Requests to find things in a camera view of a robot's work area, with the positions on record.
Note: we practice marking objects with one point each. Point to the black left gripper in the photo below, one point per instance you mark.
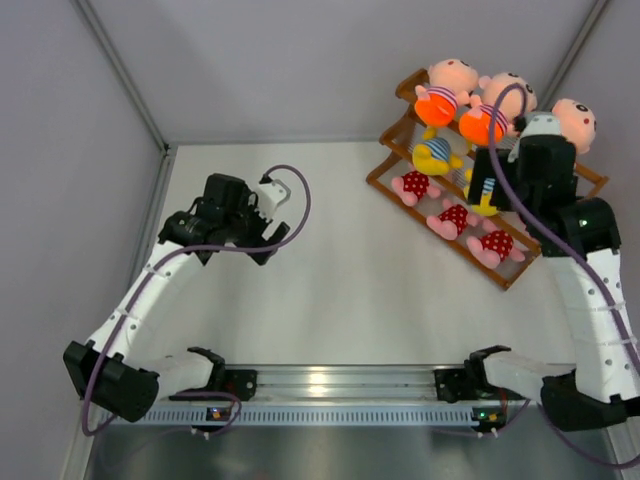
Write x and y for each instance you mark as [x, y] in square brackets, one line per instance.
[260, 224]

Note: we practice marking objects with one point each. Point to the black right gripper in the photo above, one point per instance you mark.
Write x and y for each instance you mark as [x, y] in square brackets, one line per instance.
[485, 167]

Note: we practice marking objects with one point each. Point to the yellow doll blue striped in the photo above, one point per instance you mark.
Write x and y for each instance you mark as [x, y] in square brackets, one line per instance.
[484, 208]
[439, 152]

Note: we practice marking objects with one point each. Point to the yellow doll blue striped front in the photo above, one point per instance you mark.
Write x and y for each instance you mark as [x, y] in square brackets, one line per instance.
[439, 152]

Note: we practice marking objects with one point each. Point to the pink pig doll front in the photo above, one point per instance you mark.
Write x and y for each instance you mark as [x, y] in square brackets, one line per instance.
[452, 221]

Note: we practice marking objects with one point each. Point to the pink pig doll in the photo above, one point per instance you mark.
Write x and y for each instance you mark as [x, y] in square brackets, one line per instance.
[494, 248]
[452, 221]

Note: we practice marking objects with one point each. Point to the pink pig doll facing up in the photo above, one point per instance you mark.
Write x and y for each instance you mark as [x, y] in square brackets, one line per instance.
[413, 186]

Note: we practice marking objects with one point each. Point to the pink pig doll back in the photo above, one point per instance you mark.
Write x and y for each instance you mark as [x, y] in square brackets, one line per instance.
[494, 248]

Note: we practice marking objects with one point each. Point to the large boy doll orange shorts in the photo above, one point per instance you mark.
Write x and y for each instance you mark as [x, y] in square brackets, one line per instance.
[451, 82]

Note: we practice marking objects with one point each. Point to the boy doll orange shorts front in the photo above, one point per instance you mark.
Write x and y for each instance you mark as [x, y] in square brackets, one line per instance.
[577, 123]

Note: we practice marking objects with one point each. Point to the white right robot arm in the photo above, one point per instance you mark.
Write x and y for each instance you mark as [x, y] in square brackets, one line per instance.
[580, 242]

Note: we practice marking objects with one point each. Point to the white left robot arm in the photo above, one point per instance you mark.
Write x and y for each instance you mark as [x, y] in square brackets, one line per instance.
[114, 369]

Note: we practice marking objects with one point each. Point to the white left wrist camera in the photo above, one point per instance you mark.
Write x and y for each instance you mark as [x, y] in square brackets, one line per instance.
[271, 195]

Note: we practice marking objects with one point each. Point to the aluminium mounting rail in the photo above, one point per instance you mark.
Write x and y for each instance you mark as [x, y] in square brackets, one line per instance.
[362, 384]

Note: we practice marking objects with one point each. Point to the grey slotted cable duct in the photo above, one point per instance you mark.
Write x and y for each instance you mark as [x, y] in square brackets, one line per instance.
[315, 415]

